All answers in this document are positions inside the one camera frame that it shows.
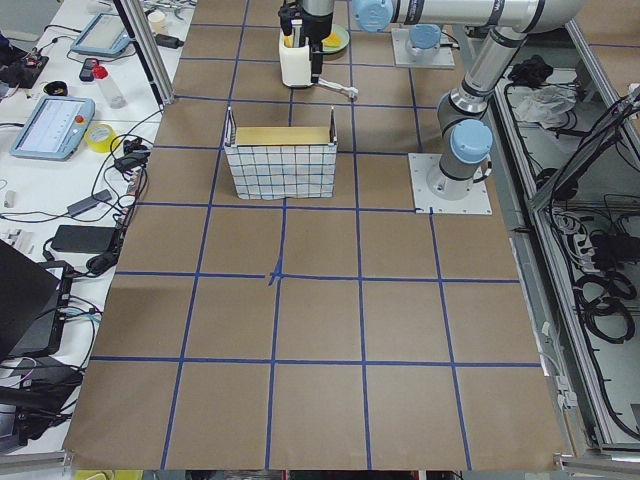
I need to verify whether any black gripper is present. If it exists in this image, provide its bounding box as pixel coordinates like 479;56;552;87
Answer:
301;12;333;83

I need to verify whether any white two-slot toaster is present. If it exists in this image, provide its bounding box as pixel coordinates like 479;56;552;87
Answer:
278;32;312;88

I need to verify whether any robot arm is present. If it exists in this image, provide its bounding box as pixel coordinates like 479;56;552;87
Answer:
352;0;583;152
406;24;442;58

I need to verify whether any triangular toast on plate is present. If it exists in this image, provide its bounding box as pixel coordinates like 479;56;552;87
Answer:
322;31;341;50

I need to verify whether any light green plate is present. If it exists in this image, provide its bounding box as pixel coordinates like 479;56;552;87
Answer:
322;24;350;55

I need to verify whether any grid-patterned wooden storage box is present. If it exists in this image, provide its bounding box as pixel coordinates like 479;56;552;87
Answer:
224;108;338;200

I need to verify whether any blue teach pendant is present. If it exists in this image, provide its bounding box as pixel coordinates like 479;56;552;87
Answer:
70;13;131;58
10;96;95;161

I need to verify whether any white plastic bottle red cap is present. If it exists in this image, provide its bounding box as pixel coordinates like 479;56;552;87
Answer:
92;64;127;109

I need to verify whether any yellow tape roll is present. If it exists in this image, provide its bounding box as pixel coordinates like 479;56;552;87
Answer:
83;123;116;153

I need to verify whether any crumpled white cloth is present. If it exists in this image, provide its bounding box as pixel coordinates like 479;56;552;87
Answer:
514;86;577;129

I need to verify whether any flat black power brick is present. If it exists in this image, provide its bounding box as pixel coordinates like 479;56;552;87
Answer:
51;225;117;254

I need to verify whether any black laptop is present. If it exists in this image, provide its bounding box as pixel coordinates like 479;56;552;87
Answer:
1;242;72;360

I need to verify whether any white toaster power cable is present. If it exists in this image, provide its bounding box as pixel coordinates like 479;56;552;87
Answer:
317;77;360;99

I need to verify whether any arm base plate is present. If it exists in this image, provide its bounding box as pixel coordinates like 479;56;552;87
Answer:
408;153;492;215
391;24;455;69

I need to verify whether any aluminium frame post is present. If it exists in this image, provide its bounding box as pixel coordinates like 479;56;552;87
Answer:
114;0;174;108

